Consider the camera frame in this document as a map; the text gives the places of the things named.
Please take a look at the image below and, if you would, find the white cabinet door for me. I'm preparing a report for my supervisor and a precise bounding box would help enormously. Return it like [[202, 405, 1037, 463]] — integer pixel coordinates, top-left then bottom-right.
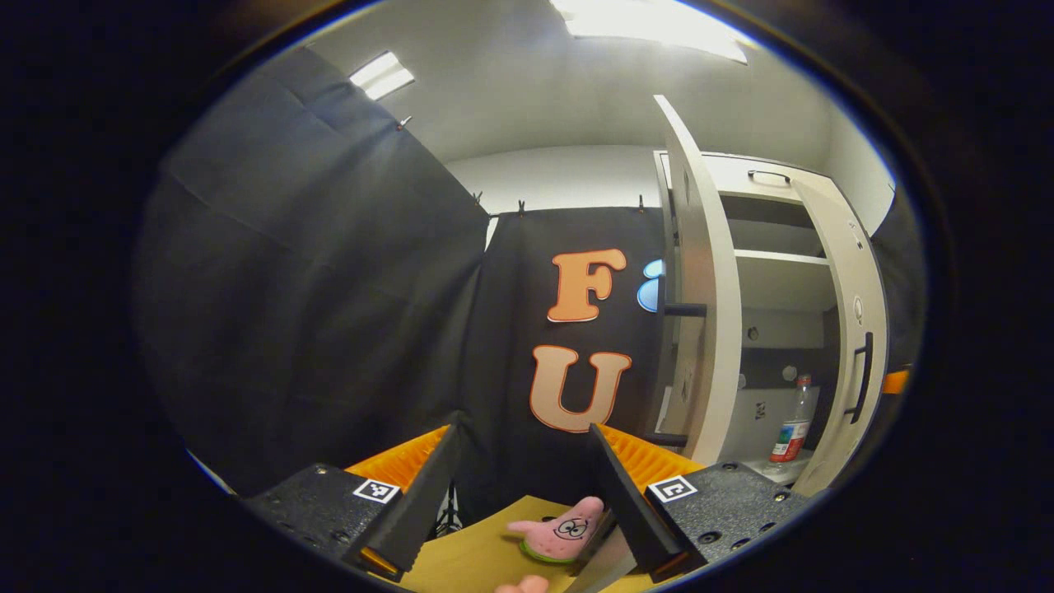
[[567, 93, 744, 593], [790, 177, 890, 497]]

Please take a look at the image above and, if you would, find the ceiling light panel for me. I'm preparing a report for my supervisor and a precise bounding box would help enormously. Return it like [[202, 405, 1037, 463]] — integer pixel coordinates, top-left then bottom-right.
[[550, 0, 749, 64], [350, 51, 415, 101]]

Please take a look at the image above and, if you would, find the white cabinet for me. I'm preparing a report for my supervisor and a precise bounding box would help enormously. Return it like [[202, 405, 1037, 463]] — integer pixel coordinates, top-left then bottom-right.
[[655, 151, 865, 487]]

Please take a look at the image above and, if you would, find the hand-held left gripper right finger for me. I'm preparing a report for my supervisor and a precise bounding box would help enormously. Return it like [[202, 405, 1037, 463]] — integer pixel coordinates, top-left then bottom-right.
[[586, 423, 812, 584]]

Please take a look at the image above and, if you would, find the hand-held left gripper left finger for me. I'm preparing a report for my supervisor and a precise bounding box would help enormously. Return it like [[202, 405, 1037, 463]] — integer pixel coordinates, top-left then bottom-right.
[[243, 424, 462, 582]]

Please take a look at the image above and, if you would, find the white cabinet shelf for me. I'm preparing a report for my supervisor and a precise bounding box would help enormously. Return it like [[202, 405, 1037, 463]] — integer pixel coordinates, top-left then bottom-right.
[[733, 250, 832, 311]]

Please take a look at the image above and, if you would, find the pink starfish plush toy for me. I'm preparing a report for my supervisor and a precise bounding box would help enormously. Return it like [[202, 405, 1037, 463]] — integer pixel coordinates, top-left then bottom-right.
[[506, 496, 606, 565]]

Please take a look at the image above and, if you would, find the clear plastic bottle red label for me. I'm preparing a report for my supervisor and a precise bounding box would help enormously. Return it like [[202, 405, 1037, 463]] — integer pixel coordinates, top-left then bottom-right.
[[770, 375, 814, 465]]

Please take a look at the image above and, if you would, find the black backdrop cloth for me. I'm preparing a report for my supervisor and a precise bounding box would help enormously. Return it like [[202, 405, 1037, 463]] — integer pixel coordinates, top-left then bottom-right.
[[132, 45, 927, 528]]

